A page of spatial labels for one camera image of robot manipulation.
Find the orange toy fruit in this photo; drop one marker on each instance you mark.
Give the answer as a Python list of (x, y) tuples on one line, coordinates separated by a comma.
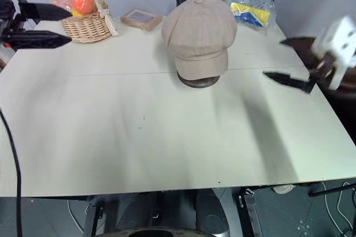
[(83, 2)]

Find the black metal table leg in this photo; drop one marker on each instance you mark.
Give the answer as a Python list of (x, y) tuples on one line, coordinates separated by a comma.
[(91, 220), (250, 212)]

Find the dark wooden hat stand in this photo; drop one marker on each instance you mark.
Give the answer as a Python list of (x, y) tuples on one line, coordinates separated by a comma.
[(198, 82)]

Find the yellow toy fruit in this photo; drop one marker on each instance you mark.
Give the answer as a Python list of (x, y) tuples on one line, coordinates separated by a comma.
[(77, 12)]

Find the beige object under table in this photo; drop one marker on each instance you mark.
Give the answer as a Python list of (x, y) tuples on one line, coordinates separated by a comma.
[(283, 189)]

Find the beige newsboy cap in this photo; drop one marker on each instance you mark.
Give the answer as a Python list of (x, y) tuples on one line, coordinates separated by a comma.
[(198, 31)]

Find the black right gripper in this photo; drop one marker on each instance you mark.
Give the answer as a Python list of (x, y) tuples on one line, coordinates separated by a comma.
[(326, 68)]

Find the light wooden picture frame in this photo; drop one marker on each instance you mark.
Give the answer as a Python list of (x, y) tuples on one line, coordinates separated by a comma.
[(141, 18)]

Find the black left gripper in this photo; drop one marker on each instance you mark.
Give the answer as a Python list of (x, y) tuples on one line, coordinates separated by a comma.
[(7, 17)]

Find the black floor bar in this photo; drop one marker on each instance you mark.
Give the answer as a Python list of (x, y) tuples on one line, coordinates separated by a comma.
[(333, 189)]

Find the clear bag with blue-yellow item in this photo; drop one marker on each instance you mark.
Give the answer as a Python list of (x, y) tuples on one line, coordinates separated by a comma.
[(250, 14)]

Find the dark rounded cylinder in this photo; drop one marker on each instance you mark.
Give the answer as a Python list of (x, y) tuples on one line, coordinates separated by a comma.
[(212, 212)]

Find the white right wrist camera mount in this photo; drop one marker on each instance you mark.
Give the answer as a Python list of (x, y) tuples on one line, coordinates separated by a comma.
[(340, 39)]

